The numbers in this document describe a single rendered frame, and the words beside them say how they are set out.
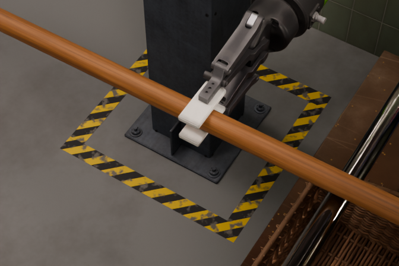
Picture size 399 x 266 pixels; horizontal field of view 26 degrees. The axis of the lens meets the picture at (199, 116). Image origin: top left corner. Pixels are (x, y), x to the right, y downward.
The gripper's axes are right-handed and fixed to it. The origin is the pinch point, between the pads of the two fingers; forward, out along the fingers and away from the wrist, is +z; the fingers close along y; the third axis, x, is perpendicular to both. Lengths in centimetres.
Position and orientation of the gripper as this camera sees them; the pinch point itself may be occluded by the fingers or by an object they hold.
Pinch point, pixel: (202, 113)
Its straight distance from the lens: 111.3
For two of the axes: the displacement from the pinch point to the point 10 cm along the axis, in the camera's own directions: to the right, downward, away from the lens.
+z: -5.2, 6.8, -5.1
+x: -8.5, -4.2, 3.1
